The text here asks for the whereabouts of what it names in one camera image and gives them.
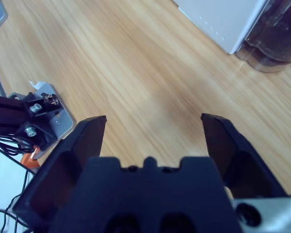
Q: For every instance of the white capsule coffee machine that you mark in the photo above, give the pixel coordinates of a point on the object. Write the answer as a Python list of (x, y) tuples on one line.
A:
[(220, 21)]

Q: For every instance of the white mount plate dark post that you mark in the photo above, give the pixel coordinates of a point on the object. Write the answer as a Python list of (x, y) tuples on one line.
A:
[(60, 121)]

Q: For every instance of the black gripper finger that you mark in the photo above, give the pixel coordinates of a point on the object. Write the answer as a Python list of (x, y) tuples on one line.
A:
[(245, 165), (60, 174)]

